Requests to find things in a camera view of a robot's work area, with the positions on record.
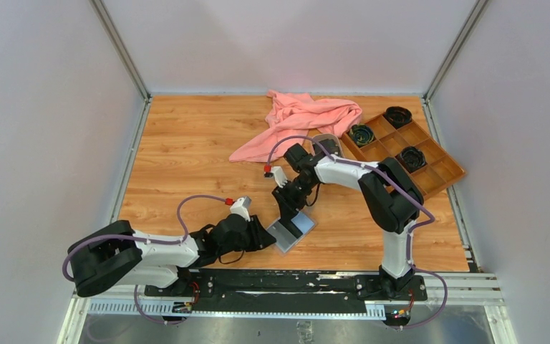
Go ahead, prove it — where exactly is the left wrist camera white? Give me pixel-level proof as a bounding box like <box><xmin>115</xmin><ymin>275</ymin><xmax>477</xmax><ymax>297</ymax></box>
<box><xmin>229</xmin><ymin>196</ymin><xmax>251</xmax><ymax>221</ymax></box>

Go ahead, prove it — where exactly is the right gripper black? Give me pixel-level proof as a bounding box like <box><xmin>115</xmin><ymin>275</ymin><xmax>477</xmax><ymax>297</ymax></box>
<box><xmin>272</xmin><ymin>176</ymin><xmax>317</xmax><ymax>226</ymax></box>

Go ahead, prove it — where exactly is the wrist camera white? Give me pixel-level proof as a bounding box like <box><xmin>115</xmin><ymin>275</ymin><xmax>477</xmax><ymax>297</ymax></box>
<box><xmin>264</xmin><ymin>165</ymin><xmax>289</xmax><ymax>188</ymax></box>
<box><xmin>229</xmin><ymin>196</ymin><xmax>251</xmax><ymax>221</ymax></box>

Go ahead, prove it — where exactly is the black coiled item near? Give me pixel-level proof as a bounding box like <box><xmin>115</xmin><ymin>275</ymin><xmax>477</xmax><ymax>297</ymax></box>
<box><xmin>395</xmin><ymin>146</ymin><xmax>427</xmax><ymax>173</ymax></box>

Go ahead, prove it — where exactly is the aluminium rail frame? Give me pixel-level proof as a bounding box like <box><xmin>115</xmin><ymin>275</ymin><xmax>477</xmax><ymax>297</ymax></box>
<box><xmin>59</xmin><ymin>269</ymin><xmax>516</xmax><ymax>343</ymax></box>

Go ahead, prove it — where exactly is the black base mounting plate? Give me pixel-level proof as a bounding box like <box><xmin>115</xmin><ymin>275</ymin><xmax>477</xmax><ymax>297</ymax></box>
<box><xmin>140</xmin><ymin>269</ymin><xmax>428</xmax><ymax>314</ymax></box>

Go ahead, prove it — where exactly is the pink cloth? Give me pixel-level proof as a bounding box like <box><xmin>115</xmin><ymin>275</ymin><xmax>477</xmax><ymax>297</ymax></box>
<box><xmin>229</xmin><ymin>90</ymin><xmax>362</xmax><ymax>163</ymax></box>

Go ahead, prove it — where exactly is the dark green coiled item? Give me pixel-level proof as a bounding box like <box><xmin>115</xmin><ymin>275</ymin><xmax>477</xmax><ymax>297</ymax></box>
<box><xmin>347</xmin><ymin>124</ymin><xmax>375</xmax><ymax>148</ymax></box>

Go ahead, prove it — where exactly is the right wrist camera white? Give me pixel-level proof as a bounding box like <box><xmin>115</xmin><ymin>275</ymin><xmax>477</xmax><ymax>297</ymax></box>
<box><xmin>264</xmin><ymin>165</ymin><xmax>289</xmax><ymax>188</ymax></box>

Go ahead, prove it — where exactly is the pink card holder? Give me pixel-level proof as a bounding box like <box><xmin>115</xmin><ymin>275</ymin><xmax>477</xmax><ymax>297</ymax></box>
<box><xmin>266</xmin><ymin>211</ymin><xmax>317</xmax><ymax>254</ymax></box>

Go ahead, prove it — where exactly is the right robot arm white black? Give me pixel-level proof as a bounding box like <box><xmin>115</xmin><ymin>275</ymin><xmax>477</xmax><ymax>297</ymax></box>
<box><xmin>264</xmin><ymin>139</ymin><xmax>424</xmax><ymax>300</ymax></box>

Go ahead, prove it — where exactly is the pink oval card tray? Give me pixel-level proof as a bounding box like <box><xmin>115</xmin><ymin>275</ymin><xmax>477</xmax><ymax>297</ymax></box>
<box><xmin>313</xmin><ymin>133</ymin><xmax>344</xmax><ymax>158</ymax></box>

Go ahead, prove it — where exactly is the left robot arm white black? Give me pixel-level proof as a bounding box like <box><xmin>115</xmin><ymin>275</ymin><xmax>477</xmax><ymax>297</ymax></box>
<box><xmin>63</xmin><ymin>214</ymin><xmax>276</xmax><ymax>297</ymax></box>

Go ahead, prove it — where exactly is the brown divided wooden tray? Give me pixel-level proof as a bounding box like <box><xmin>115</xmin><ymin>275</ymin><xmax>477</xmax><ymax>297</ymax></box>
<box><xmin>342</xmin><ymin>106</ymin><xmax>465</xmax><ymax>199</ymax></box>

